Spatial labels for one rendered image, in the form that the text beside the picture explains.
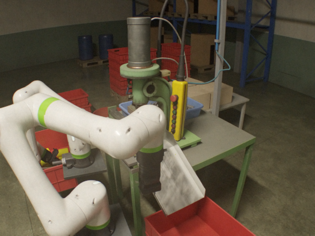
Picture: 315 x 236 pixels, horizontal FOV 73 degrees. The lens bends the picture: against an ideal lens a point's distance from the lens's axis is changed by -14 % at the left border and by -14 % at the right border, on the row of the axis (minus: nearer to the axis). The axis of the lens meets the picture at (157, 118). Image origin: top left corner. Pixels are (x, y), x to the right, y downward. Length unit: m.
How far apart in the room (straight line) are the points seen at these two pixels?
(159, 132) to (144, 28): 0.65
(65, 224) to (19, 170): 0.24
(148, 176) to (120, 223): 0.37
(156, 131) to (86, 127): 0.20
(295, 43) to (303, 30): 0.39
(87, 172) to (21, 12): 8.27
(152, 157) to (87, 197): 0.30
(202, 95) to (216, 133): 1.28
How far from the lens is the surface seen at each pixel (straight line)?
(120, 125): 0.65
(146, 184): 0.88
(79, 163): 1.49
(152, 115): 0.72
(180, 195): 1.37
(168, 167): 1.41
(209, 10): 6.74
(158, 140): 0.77
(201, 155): 1.51
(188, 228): 1.61
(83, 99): 3.92
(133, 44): 1.26
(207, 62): 7.33
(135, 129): 0.66
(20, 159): 0.88
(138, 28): 1.25
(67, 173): 1.48
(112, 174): 1.88
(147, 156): 0.79
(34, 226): 2.54
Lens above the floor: 1.79
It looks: 26 degrees down
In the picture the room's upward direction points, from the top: straight up
